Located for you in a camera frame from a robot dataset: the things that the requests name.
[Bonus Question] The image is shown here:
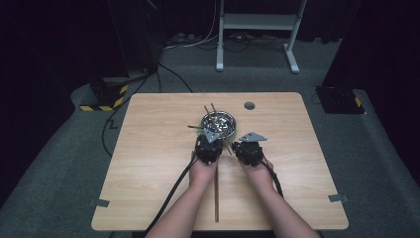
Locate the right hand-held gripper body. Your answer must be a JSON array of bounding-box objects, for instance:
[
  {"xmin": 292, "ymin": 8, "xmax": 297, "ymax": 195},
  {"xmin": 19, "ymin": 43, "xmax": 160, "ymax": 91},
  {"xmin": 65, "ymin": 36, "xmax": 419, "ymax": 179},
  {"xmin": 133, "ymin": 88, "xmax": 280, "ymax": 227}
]
[{"xmin": 231, "ymin": 131, "xmax": 269, "ymax": 168}]

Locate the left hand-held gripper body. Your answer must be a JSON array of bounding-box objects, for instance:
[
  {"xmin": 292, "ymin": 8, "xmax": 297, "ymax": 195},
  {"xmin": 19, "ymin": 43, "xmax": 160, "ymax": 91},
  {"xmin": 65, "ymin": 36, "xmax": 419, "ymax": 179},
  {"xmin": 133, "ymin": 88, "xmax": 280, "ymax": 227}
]
[{"xmin": 192, "ymin": 127, "xmax": 226, "ymax": 166}]

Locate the shiny metal bowl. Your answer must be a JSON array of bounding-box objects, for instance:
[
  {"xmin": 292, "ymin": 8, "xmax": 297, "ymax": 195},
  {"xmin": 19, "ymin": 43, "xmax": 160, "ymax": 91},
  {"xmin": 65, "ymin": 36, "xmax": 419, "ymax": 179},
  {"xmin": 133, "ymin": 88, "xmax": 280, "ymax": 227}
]
[{"xmin": 200, "ymin": 110, "xmax": 238, "ymax": 140}]

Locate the person's left hand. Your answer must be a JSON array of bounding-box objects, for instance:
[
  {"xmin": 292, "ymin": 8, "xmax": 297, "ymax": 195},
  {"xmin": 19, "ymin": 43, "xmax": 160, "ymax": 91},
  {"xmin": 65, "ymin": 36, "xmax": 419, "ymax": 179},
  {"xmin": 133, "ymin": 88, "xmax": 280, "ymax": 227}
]
[{"xmin": 188, "ymin": 152, "xmax": 221, "ymax": 188}]

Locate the person's right hand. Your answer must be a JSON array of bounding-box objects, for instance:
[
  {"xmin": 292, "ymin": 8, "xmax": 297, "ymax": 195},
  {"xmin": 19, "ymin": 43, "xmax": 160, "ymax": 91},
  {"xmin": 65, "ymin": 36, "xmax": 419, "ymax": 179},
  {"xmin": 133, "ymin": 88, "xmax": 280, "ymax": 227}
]
[{"xmin": 239, "ymin": 158, "xmax": 276, "ymax": 191}]

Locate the grey tape piece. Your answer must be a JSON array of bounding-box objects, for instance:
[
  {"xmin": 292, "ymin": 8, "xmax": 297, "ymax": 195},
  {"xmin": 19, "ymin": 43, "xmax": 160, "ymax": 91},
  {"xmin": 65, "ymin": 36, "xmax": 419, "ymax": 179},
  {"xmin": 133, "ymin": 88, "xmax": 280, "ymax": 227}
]
[
  {"xmin": 89, "ymin": 197, "xmax": 111, "ymax": 208},
  {"xmin": 328, "ymin": 193, "xmax": 350, "ymax": 204}
]

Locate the black box with yellow stripes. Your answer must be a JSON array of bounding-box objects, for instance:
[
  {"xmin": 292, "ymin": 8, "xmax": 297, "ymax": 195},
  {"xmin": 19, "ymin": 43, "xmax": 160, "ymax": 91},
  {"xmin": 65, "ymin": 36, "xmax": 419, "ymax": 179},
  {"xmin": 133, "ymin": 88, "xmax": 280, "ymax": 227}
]
[{"xmin": 314, "ymin": 85, "xmax": 368, "ymax": 116}]

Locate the black yellow striped stand base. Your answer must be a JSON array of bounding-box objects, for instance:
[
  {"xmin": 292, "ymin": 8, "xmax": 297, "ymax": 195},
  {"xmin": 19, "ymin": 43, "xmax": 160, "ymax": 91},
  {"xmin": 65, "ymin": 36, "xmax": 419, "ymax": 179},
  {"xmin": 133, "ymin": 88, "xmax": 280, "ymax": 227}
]
[{"xmin": 78, "ymin": 77, "xmax": 130, "ymax": 113}]

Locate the white metal stand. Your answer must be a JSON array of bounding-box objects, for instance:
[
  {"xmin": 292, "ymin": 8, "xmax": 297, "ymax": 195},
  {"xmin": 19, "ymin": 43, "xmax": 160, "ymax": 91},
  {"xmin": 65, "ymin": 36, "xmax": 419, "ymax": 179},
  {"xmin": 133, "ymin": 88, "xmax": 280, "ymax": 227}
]
[{"xmin": 215, "ymin": 0, "xmax": 308, "ymax": 74}]

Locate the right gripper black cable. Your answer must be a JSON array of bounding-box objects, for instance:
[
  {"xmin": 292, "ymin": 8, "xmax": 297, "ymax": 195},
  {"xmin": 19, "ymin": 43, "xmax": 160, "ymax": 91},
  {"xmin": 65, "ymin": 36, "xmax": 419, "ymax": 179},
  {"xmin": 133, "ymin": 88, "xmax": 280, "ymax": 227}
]
[{"xmin": 261, "ymin": 160, "xmax": 285, "ymax": 198}]

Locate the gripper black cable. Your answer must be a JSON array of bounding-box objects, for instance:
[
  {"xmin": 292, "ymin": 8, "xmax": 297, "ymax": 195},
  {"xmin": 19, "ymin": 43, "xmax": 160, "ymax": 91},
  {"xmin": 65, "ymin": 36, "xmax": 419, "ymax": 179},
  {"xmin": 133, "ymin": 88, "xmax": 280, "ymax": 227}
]
[
  {"xmin": 144, "ymin": 156, "xmax": 200, "ymax": 238},
  {"xmin": 261, "ymin": 160, "xmax": 285, "ymax": 198}
]

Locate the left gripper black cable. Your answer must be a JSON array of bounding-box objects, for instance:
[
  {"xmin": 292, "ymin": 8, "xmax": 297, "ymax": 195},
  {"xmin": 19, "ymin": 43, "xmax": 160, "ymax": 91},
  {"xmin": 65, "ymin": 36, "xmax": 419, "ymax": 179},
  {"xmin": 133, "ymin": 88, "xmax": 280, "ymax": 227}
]
[{"xmin": 144, "ymin": 156, "xmax": 200, "ymax": 238}]

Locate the black floor cable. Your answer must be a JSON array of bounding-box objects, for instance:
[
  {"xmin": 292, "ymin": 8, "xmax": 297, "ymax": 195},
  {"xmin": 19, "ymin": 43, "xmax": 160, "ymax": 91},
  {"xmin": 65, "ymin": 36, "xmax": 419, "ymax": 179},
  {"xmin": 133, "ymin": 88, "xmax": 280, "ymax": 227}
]
[{"xmin": 100, "ymin": 61, "xmax": 194, "ymax": 159}]

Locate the white floor cable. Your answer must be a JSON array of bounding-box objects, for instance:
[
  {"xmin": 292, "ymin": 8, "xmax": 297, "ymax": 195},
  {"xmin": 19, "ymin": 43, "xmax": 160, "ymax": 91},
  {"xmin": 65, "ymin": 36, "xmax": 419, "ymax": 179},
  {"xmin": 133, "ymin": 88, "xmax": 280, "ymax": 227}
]
[{"xmin": 162, "ymin": 0, "xmax": 221, "ymax": 51}]

